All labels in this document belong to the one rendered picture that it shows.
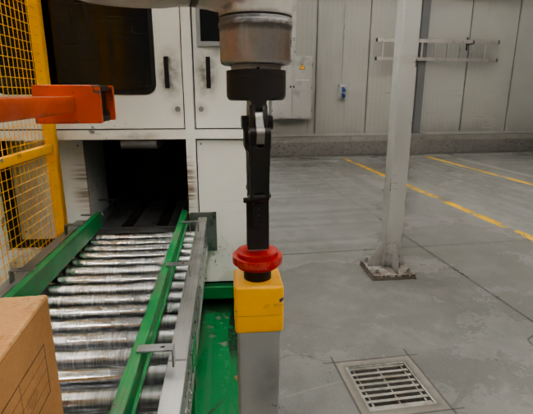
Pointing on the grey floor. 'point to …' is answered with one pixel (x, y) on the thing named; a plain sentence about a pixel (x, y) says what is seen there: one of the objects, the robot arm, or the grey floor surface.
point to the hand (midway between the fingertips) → (257, 223)
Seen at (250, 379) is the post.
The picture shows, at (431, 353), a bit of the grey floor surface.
